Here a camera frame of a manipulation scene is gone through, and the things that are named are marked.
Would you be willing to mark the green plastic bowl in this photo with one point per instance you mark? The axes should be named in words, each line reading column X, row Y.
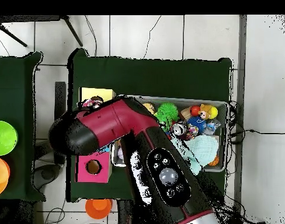
column 4, row 137

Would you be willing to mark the black metal frame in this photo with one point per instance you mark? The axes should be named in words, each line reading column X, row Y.
column 28, row 18

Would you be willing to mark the blue spiky rubber ball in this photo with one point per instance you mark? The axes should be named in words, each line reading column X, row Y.
column 197, row 122

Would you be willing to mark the small brown teddy bear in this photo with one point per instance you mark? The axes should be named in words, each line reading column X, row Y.
column 204, row 110

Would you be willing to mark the tan toy burger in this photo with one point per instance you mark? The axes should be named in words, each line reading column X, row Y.
column 149, row 107

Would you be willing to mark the mint green waffle cloth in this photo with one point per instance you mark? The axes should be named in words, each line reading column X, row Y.
column 203, row 149

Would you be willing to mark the black drink can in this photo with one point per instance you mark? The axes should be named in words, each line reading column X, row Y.
column 179, row 129

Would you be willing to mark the dark green side tablecloth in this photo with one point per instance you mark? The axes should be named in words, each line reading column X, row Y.
column 14, row 81

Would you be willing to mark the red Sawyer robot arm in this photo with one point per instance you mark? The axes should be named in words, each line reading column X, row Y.
column 114, row 123

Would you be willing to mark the wooden box with three holes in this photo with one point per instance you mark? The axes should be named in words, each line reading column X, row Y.
column 95, row 175

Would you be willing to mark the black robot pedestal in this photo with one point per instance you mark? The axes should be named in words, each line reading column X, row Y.
column 123, row 212

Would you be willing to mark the green spiky rubber ball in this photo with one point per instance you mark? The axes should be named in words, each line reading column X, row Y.
column 169, row 110

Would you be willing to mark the red orange ball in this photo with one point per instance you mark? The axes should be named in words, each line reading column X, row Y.
column 195, row 110

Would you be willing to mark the orange plastic bowl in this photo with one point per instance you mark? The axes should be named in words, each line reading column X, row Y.
column 98, row 208
column 0, row 175

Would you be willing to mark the plain yellow foam ball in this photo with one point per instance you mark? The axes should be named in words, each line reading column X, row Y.
column 213, row 112

